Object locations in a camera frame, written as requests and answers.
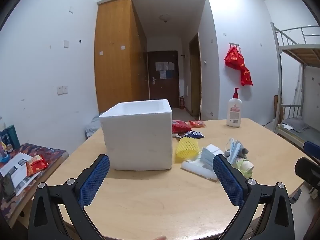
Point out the green pink tissue pack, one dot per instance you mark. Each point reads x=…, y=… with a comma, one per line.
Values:
x=245, y=166

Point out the black small device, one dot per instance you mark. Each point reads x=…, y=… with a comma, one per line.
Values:
x=7, y=187

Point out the white tissue pack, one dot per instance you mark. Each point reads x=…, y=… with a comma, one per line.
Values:
x=207, y=155

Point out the wooden wardrobe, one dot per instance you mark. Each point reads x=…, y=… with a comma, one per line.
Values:
x=115, y=67

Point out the light blue face mask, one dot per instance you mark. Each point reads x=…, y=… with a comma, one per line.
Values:
x=233, y=150

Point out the red orange packet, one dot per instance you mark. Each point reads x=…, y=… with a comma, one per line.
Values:
x=36, y=165

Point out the grey folded cloth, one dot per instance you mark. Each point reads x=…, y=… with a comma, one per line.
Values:
x=296, y=125

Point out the printed white papers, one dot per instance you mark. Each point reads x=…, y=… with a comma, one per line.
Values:
x=17, y=165

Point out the yellow foam net sleeve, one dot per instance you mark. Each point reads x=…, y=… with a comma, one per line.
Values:
x=186, y=151

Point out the brown wooden board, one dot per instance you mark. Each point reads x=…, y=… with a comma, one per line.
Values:
x=277, y=112

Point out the large red snack packet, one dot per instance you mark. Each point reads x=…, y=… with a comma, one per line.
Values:
x=181, y=127

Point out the white paper notice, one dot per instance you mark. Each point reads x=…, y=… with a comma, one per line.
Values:
x=161, y=66

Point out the white foam box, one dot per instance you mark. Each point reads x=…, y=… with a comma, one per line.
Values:
x=137, y=142

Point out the side table with patterned cloth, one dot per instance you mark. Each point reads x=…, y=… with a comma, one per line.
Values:
x=50, y=152

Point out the metal bunk bed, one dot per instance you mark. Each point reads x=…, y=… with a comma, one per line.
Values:
x=300, y=52

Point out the blue white snack packet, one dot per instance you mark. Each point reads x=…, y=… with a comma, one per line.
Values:
x=192, y=135

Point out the white pump lotion bottle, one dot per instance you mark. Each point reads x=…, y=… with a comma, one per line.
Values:
x=234, y=112

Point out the red fire extinguisher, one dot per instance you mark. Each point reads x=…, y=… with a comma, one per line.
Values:
x=182, y=103

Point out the red plastic bag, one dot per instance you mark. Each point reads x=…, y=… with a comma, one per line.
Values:
x=247, y=77
x=233, y=58

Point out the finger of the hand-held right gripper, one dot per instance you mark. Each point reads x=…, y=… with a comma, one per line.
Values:
x=306, y=170
x=312, y=149

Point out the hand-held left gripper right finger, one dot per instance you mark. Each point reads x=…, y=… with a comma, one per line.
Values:
x=227, y=180

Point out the white wall switch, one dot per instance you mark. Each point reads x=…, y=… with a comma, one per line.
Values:
x=66, y=43
x=65, y=89

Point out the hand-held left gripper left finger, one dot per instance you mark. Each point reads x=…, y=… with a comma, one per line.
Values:
x=93, y=180

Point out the white wall socket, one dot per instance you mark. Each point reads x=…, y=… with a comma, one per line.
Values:
x=59, y=90

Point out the dark brown door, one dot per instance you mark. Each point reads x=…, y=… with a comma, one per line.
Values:
x=163, y=90

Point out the small red snack packet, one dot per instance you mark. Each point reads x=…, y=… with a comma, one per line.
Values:
x=197, y=123

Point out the teal canister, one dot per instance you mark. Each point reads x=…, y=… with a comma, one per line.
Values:
x=13, y=137

